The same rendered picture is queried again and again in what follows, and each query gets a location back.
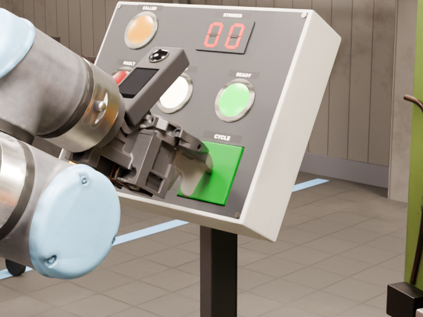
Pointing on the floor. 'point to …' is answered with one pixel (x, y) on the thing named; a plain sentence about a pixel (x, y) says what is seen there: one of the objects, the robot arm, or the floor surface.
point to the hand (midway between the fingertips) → (204, 161)
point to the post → (217, 273)
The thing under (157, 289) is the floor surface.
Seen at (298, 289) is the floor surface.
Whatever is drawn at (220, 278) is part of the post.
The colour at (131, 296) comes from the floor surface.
